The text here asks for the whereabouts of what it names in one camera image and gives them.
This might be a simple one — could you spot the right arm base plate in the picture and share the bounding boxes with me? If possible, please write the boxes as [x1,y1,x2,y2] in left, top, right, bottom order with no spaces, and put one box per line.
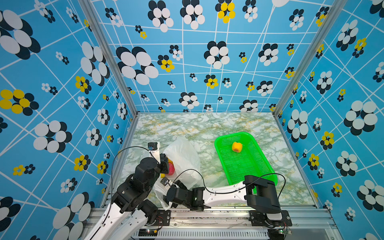
[249,210,293,228]

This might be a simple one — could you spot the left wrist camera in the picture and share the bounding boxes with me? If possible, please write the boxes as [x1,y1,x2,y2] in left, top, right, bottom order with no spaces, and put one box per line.
[148,142,160,158]

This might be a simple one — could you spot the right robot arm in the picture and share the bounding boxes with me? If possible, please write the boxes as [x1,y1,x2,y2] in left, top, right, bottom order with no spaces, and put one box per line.
[163,175,283,223]

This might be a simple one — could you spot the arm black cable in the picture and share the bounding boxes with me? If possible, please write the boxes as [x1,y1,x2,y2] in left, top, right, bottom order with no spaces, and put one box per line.
[110,145,158,211]
[170,168,287,200]

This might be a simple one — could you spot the pink toy apple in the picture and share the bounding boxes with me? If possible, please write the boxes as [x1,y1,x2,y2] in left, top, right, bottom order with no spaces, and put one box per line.
[168,161,175,176]

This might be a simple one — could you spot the aluminium corner post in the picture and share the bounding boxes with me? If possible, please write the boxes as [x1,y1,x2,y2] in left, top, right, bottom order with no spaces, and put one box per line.
[76,0,139,118]
[273,0,349,116]

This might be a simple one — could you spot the circuit board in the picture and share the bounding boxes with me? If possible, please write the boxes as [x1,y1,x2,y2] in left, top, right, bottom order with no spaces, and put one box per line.
[139,229,158,237]
[268,229,292,240]

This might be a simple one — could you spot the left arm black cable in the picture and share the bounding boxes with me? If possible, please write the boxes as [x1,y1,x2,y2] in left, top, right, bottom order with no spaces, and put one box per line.
[110,145,158,211]

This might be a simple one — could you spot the aluminium front rail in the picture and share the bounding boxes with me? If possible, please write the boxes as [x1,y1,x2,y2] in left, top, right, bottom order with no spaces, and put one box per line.
[82,206,342,240]

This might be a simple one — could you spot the yellow toy apple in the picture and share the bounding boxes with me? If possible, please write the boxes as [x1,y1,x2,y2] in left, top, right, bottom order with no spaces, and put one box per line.
[232,142,243,153]

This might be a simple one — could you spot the green plastic basket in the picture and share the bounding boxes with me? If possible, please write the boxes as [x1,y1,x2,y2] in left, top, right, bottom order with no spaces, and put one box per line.
[215,132,278,185]

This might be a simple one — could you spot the left aluminium corner post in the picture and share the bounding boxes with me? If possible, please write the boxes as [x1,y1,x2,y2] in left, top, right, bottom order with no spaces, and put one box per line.
[76,0,139,118]

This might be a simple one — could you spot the right circuit board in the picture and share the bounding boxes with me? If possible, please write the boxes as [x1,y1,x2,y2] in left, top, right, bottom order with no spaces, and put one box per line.
[268,229,292,240]

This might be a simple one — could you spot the left circuit board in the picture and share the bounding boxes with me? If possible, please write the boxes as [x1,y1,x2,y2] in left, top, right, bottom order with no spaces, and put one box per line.
[139,229,158,237]

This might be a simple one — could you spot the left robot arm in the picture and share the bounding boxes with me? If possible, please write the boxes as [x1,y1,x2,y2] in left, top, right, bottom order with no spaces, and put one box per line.
[85,154,169,240]

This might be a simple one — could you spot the right aluminium corner post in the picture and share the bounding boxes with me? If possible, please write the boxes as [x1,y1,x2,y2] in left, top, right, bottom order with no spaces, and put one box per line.
[273,0,349,116]

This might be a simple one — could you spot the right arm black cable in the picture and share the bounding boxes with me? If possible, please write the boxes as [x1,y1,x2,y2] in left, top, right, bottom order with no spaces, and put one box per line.
[170,168,287,200]

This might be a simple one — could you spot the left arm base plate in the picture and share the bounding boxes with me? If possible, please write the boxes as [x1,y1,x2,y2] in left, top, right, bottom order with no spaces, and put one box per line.
[146,210,171,228]

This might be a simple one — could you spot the white plastic bag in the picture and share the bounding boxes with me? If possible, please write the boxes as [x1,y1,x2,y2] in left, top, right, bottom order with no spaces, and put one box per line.
[153,136,202,210]

